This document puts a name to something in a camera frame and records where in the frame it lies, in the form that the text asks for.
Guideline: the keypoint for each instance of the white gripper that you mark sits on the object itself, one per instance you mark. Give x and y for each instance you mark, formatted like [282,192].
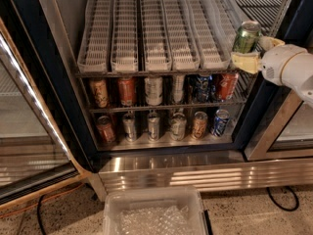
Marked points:
[276,65]

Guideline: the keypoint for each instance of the green soda can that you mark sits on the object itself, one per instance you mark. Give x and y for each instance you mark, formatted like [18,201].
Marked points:
[247,37]

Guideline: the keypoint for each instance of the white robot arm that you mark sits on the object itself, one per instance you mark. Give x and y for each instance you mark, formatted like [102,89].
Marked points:
[298,76]

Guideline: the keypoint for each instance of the red can middle shelf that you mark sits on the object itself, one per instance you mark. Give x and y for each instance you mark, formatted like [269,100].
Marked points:
[225,85]

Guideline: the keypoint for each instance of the red can shelf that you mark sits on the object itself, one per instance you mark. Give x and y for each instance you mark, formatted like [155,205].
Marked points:
[225,85]
[105,128]

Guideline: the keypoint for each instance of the blue can middle shelf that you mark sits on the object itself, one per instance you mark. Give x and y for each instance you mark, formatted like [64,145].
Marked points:
[202,88]

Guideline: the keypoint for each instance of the blue can shelf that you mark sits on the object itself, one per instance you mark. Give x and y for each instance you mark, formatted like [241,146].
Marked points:
[221,119]
[202,88]

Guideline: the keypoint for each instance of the blue can bottom shelf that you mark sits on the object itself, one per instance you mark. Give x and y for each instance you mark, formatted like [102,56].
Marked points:
[221,119]

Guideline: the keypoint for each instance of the white slim can middle shelf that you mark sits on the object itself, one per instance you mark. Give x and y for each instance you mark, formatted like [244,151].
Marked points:
[178,88]

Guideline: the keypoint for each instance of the closed glass fridge door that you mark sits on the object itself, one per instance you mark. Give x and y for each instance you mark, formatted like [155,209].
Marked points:
[285,131]

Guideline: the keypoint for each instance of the tan can bottom shelf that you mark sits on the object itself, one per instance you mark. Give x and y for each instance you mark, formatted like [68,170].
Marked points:
[199,125]

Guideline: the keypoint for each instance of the tan can shelf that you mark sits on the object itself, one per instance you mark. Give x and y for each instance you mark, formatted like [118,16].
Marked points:
[199,125]
[100,92]

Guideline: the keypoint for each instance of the stainless steel fridge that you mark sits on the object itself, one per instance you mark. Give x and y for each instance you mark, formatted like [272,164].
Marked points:
[48,33]

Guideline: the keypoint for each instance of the silver can bottom shelf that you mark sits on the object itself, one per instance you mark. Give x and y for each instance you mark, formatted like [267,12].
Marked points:
[153,126]
[178,126]
[129,127]

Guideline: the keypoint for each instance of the silver can shelf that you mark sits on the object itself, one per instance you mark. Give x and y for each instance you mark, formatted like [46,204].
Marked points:
[153,90]
[153,126]
[178,126]
[129,127]

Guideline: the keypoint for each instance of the silver can middle shelf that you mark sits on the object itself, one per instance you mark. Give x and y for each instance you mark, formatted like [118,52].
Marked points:
[153,90]

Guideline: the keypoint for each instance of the orange can middle shelf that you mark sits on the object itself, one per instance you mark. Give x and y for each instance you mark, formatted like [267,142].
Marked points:
[127,91]

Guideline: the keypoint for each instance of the tan can middle shelf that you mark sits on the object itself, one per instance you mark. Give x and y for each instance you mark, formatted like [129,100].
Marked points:
[100,92]

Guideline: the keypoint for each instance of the red can bottom shelf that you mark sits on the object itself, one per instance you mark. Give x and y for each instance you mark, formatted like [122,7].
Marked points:
[105,128]

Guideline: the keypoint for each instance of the open glass fridge door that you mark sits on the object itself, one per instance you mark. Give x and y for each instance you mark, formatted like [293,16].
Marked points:
[35,158]

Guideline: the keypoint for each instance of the clear plastic bin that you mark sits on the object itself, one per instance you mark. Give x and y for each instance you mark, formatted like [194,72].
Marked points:
[163,197]

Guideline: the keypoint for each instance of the bubble wrap sheet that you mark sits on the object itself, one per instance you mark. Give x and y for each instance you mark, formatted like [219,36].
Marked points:
[154,221]

